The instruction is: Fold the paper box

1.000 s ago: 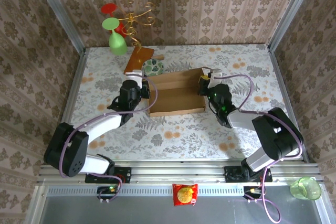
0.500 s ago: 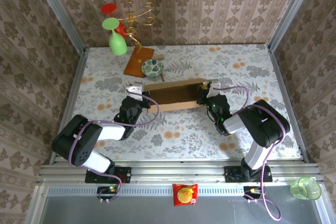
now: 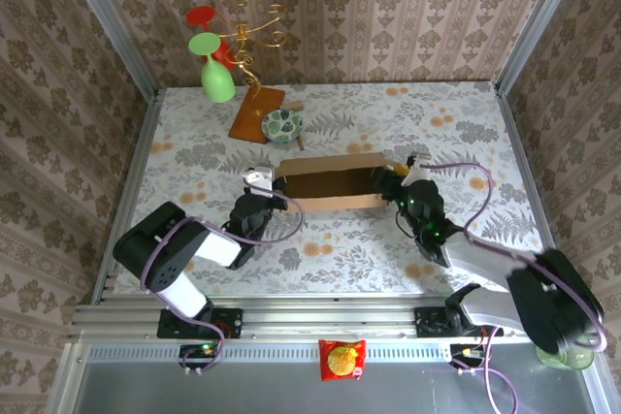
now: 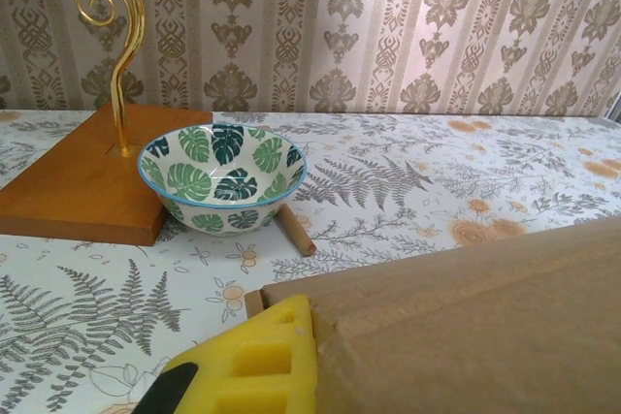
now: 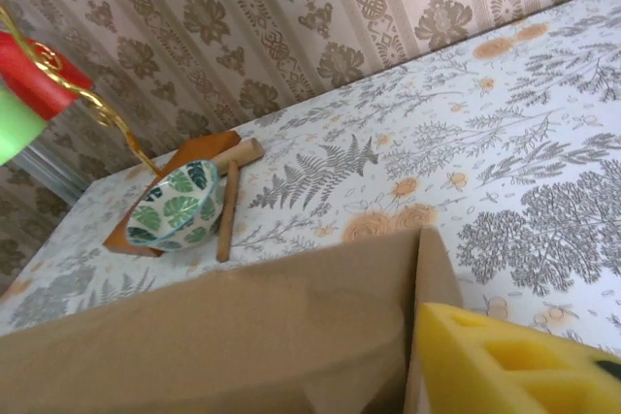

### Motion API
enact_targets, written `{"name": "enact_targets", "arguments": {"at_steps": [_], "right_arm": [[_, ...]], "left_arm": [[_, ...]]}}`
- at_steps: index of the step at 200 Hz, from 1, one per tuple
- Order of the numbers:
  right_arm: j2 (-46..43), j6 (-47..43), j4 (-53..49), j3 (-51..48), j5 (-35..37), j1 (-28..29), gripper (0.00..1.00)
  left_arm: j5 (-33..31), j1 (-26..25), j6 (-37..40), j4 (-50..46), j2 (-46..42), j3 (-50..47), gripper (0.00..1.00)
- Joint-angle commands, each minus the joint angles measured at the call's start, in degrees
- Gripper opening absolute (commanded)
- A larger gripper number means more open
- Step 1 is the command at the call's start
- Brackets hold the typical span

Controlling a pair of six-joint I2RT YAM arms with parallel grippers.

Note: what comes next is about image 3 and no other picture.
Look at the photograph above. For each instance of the brown cardboard paper box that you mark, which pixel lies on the brown cardboard paper box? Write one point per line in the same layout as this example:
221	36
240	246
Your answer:
335	203

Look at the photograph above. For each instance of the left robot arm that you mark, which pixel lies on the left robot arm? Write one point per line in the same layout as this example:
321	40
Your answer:
160	249

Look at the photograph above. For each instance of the leaf pattern ceramic bowl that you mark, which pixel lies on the leaf pattern ceramic bowl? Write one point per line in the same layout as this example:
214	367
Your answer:
281	127

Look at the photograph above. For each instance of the small wooden mallet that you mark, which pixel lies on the small wooden mallet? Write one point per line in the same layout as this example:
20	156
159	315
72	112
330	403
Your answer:
296	106

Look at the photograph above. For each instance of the floral printed table cover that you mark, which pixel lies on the floral printed table cover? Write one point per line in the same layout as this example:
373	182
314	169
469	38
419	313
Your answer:
339	264

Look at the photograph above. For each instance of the green plastic wine glass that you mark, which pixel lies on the green plastic wine glass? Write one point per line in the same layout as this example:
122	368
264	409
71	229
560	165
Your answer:
216	82

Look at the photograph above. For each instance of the small black circuit board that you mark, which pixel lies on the small black circuit board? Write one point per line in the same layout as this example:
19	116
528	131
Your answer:
466	353
199	353

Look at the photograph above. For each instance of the red snack packet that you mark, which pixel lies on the red snack packet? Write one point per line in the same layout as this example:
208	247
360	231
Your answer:
342	359

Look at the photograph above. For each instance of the red plastic wine glass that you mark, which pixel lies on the red plastic wine glass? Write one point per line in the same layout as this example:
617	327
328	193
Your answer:
201	15

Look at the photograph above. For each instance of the green transparent plastic cup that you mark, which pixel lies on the green transparent plastic cup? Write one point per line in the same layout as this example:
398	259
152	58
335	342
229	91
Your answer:
577	360

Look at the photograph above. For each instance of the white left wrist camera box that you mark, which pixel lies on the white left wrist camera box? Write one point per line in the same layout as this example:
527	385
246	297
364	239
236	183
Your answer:
257	177

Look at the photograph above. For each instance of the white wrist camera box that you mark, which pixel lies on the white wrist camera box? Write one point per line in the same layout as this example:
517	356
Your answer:
257	177
417	172

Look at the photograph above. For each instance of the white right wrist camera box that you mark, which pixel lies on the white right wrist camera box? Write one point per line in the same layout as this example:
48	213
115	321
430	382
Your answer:
417	172

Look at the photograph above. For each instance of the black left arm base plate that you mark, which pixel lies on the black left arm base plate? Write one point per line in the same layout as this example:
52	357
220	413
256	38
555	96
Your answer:
233	322

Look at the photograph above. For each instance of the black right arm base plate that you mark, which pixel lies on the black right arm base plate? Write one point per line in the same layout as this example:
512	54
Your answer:
427	322

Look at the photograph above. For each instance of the aluminium table side rail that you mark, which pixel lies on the aluminium table side rail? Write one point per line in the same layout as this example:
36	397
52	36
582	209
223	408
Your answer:
138	162
521	152

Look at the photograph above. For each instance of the aluminium frame rail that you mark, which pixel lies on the aluminium frame rail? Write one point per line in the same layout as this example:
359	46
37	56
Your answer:
330	317

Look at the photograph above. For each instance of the aluminium frame post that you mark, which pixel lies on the aluminium frame post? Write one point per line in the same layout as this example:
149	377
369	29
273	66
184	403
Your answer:
107	21
538	21

